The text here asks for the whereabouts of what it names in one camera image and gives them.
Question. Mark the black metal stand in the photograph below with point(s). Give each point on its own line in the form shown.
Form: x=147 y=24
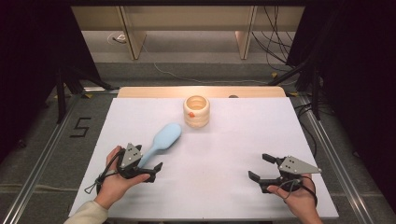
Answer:
x=316 y=93

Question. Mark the person's right hand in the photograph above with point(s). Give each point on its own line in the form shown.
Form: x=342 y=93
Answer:
x=300 y=200

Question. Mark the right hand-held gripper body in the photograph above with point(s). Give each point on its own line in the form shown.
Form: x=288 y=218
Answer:
x=294 y=168

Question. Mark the aluminium floor rail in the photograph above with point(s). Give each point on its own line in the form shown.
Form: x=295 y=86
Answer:
x=342 y=174
x=31 y=183

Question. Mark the person's left hand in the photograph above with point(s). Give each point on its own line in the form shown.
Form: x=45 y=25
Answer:
x=116 y=186

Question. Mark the round floor socket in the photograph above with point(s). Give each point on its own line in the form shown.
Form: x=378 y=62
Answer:
x=120 y=38

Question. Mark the dark round table grommet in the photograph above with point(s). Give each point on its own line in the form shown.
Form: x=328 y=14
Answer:
x=233 y=96

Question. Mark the white foam board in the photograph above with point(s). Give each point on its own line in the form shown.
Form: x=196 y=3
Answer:
x=218 y=174

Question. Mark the black curtain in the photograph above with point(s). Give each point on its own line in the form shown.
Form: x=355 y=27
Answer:
x=358 y=77
x=25 y=62

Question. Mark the yellow tape piece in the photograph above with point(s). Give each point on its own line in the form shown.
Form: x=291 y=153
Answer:
x=88 y=95
x=274 y=75
x=293 y=94

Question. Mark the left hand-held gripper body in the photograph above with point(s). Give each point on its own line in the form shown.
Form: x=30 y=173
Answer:
x=129 y=157

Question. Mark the black tripod stand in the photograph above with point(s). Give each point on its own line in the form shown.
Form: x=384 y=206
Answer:
x=60 y=99

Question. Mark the cream ribbed cup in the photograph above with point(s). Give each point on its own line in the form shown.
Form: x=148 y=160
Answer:
x=196 y=119

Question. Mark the light blue hairbrush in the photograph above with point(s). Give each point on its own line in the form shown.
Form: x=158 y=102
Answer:
x=166 y=137

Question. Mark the beige wooden desk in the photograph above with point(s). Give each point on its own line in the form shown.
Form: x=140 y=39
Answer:
x=186 y=18

